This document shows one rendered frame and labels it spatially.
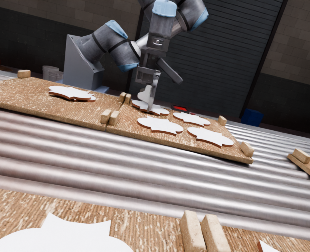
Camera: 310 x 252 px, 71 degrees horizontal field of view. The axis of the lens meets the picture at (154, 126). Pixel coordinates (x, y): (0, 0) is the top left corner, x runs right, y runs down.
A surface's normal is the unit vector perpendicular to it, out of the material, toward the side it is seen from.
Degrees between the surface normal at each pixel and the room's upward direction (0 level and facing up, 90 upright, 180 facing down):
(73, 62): 90
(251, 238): 0
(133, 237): 0
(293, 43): 90
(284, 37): 90
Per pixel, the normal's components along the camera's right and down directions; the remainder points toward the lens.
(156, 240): 0.23, -0.92
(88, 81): -0.02, 0.33
